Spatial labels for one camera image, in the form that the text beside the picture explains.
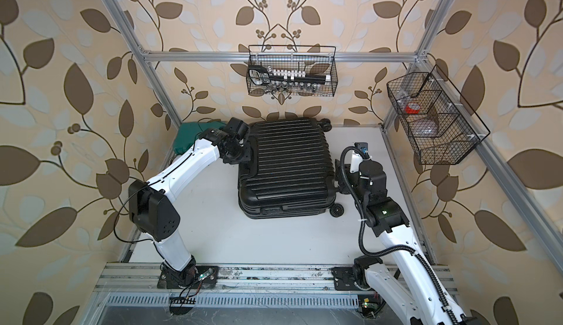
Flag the black hard-shell suitcase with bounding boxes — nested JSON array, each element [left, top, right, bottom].
[[238, 118, 344, 219]]

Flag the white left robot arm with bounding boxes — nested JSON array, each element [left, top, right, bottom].
[[128, 118, 252, 288]]

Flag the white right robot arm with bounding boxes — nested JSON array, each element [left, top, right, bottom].
[[338, 153, 476, 324]]

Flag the green plastic tool case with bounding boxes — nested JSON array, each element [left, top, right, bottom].
[[172, 121, 226, 156]]

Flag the red lid in basket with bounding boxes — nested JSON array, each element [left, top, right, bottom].
[[404, 102, 421, 115]]

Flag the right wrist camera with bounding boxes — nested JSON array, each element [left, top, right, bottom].
[[350, 142, 369, 173]]

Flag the black handled scissors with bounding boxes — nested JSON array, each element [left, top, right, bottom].
[[246, 65, 272, 86]]

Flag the socket set rail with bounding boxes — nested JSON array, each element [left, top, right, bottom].
[[268, 69, 332, 85]]

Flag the back wall wire basket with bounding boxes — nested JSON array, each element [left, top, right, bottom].
[[246, 44, 339, 99]]

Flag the wall wire basket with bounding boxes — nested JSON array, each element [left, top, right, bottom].
[[246, 44, 339, 99], [386, 65, 491, 165]]

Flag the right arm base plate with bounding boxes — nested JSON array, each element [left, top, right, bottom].
[[331, 266, 372, 291]]

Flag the right wall wire basket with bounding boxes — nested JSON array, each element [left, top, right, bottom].
[[386, 65, 491, 165]]

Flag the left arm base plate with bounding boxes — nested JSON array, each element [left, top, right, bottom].
[[157, 263, 219, 289]]

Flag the aluminium frame rail front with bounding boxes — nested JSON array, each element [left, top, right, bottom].
[[91, 262, 458, 309]]

